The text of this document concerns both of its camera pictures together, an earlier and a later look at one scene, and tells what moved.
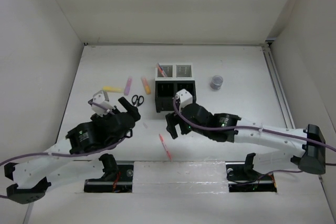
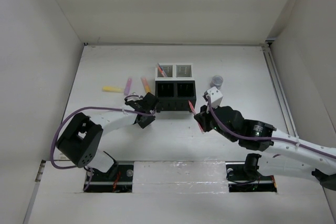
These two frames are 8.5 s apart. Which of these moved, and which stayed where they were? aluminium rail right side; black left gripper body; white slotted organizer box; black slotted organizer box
Moved: black left gripper body
Stayed: black slotted organizer box; aluminium rail right side; white slotted organizer box
